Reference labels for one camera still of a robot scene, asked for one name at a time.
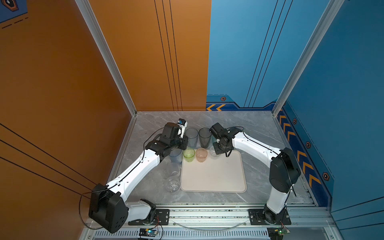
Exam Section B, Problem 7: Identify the blue-grey tall plastic cup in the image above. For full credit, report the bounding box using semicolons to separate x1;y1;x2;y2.
185;128;199;149

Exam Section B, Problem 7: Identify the clear small glass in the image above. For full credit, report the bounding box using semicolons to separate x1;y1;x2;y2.
210;146;220;159

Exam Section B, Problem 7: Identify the green small glass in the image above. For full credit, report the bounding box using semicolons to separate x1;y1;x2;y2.
183;147;196;163

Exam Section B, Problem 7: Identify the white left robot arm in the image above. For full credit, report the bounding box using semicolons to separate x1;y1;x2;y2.
89;119;188;234

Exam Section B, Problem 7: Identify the green circuit board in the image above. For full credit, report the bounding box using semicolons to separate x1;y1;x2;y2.
138;228;159;240
267;228;291;240

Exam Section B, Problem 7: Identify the dark grey tall cup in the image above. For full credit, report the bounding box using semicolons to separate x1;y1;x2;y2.
199;128;212;149

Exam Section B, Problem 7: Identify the left green circuit board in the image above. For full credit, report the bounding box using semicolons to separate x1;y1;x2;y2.
138;228;159;240

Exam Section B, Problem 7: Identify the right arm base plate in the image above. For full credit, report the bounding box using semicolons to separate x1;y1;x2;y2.
248;208;292;225

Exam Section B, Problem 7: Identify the white rectangular tray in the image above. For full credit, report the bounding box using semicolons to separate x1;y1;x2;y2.
181;151;247;193

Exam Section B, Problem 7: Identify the right aluminium corner post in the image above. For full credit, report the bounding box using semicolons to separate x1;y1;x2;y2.
272;0;345;117

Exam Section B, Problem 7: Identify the right green circuit board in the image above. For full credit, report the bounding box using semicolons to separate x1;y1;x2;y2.
267;228;291;240

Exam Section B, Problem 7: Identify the clear faceted glass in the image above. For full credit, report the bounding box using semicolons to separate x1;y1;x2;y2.
164;176;181;193

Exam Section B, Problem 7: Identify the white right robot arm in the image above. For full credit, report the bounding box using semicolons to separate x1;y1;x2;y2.
210;123;301;225

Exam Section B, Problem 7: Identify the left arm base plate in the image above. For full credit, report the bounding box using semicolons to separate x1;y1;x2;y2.
128;209;170;226

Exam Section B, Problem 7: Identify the left aluminium corner post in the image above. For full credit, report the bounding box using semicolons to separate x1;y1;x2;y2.
75;0;137;117

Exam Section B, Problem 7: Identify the pink small glass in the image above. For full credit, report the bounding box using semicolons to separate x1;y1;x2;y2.
195;148;208;163

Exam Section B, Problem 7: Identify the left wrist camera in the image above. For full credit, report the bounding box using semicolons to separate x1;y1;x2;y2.
177;119;188;139

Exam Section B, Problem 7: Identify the aluminium corner post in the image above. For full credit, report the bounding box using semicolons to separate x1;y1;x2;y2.
272;0;345;117
75;0;137;117

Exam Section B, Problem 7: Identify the aluminium frame rail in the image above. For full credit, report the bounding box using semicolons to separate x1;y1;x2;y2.
85;204;337;229

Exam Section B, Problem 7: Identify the light blue plastic cup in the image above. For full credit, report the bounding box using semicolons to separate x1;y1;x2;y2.
169;149;183;164

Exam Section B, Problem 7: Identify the clear dimpled cup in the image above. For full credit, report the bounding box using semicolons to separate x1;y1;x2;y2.
166;163;181;177

